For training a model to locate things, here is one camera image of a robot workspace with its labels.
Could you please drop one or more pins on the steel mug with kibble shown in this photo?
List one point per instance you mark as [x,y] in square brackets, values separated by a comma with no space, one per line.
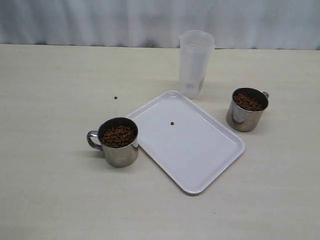
[246,108]
[117,138]

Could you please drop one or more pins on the white plastic tray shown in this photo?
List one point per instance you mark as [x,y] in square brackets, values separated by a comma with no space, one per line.
[194,151]

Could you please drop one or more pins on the clear plastic pitcher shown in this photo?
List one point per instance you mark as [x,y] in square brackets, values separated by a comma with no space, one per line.
[195,47]

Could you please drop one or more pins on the white curtain backdrop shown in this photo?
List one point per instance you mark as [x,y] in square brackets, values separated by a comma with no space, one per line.
[234,24]

